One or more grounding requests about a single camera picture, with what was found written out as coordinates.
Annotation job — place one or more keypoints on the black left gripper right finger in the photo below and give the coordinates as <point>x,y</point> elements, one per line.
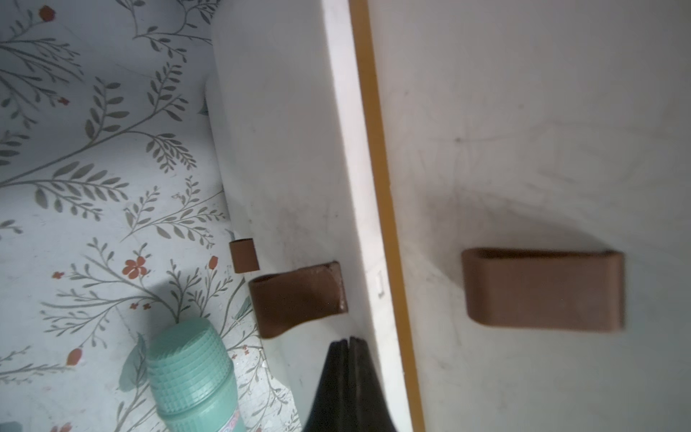
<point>366,401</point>

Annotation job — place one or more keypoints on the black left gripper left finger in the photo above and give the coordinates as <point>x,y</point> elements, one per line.
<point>329,409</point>

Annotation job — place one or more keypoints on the white bottom drawer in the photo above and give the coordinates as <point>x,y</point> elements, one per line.
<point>242,246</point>

